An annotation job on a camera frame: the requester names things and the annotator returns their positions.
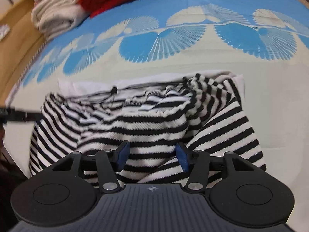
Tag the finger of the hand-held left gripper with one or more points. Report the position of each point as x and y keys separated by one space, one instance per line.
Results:
x=19 y=114

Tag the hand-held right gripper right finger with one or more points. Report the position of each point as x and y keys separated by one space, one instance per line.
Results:
x=182 y=156

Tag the white crumpled packet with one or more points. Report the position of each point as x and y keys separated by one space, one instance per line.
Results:
x=3 y=32

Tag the striped hooded shirt white vest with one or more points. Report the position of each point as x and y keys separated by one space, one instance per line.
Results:
x=149 y=128

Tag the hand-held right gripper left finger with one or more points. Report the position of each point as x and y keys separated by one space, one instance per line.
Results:
x=123 y=156

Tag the beige folded blanket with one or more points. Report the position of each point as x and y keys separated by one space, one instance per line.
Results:
x=55 y=14

